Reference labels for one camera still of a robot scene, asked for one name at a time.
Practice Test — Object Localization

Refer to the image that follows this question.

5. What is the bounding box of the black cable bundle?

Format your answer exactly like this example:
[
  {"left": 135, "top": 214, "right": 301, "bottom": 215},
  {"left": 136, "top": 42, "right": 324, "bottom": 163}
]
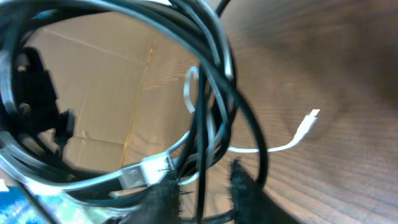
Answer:
[{"left": 0, "top": 0, "right": 270, "bottom": 224}]

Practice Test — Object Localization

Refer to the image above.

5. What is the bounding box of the cardboard box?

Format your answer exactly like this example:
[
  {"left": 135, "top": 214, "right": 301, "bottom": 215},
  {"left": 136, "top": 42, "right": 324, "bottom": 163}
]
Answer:
[{"left": 29, "top": 12, "right": 197, "bottom": 171}]

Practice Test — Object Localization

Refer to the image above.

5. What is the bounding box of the white usb cable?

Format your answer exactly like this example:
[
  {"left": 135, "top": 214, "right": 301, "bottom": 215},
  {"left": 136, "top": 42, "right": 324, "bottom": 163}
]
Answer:
[{"left": 0, "top": 65, "right": 321, "bottom": 197}]

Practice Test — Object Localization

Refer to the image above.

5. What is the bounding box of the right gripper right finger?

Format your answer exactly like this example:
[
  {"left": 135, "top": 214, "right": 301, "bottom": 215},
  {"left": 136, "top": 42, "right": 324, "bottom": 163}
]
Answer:
[{"left": 229, "top": 159, "right": 299, "bottom": 224}]

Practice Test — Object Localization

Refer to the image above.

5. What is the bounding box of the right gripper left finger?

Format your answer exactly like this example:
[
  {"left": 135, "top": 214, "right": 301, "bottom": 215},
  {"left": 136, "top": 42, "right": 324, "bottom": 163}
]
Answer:
[{"left": 121, "top": 157, "right": 182, "bottom": 224}]

